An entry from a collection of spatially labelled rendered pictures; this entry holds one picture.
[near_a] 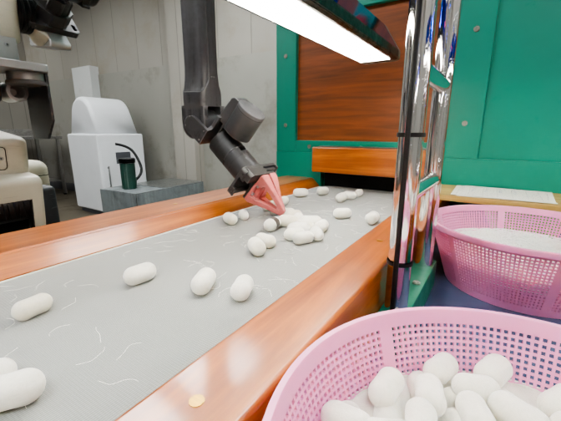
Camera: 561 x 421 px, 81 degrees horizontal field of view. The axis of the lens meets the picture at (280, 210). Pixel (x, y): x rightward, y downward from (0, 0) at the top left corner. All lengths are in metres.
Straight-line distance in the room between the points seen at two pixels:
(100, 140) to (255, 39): 1.85
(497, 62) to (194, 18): 0.64
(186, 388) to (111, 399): 0.06
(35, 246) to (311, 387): 0.39
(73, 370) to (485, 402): 0.27
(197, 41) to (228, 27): 2.93
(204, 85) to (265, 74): 2.62
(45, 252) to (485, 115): 0.87
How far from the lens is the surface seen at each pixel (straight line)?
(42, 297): 0.38
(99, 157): 3.90
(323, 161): 0.93
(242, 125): 0.64
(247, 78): 3.40
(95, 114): 4.03
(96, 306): 0.37
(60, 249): 0.52
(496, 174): 0.90
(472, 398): 0.26
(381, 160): 0.87
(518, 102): 0.90
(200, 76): 0.69
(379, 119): 0.95
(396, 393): 0.26
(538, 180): 0.90
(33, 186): 0.97
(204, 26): 0.71
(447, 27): 0.50
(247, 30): 3.49
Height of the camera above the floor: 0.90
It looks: 14 degrees down
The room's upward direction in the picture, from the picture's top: straight up
